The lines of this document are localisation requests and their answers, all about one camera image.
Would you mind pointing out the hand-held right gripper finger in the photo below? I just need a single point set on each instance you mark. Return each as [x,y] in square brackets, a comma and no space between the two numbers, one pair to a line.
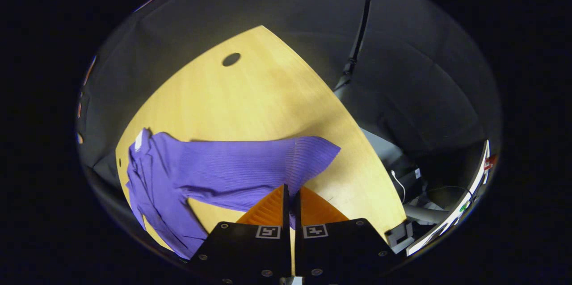
[297,213]
[287,213]

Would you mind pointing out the purple ribbed garment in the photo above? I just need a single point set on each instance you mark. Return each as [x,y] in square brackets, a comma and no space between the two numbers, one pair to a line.
[232,169]

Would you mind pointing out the grey metal table leg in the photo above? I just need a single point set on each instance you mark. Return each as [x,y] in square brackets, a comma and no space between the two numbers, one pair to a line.
[424,213]

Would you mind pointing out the black backdrop stand pole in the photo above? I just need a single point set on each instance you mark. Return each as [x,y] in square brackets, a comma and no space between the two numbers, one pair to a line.
[357,44]

